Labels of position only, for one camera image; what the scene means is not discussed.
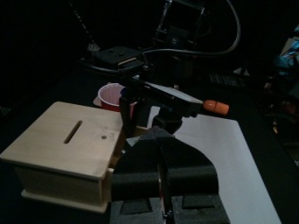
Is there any blue room clutter item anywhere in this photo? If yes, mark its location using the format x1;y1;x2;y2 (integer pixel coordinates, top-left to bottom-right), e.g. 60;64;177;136
273;36;299;73

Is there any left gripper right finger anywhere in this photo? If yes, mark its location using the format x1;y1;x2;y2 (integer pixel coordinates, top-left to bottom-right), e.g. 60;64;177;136
157;130;231;224

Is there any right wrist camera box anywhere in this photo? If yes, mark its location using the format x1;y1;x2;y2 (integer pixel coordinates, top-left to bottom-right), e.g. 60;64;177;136
93;45;144;70

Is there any dark ridged panel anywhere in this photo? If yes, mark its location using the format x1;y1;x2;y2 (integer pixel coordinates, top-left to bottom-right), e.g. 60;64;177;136
208;72;248;88

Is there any thick black cable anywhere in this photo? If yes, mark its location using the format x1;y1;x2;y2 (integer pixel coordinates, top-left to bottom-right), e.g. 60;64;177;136
79;59;132;78

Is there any red plastic cup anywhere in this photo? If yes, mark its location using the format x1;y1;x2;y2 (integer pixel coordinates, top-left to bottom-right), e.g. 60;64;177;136
96;82;139;114

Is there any orange rounded toy piece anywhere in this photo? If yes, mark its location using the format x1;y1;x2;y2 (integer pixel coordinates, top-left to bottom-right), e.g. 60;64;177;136
200;99;231;116

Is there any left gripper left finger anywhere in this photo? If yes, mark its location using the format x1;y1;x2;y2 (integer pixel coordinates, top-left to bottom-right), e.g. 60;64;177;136
109;128;165;224

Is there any white cutting board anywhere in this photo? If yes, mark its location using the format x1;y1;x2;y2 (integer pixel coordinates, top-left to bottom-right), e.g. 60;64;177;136
124;105;284;224

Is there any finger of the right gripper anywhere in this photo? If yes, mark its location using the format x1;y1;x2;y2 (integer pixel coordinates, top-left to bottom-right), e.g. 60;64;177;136
117;94;140;138
151;108;184;136

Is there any brace wire with turnbuckle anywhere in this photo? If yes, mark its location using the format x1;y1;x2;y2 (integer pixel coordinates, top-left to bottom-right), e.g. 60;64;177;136
67;0;99;54

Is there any wooden slot box red front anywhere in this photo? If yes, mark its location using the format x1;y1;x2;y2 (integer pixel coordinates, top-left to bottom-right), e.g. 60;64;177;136
0;101;128;215

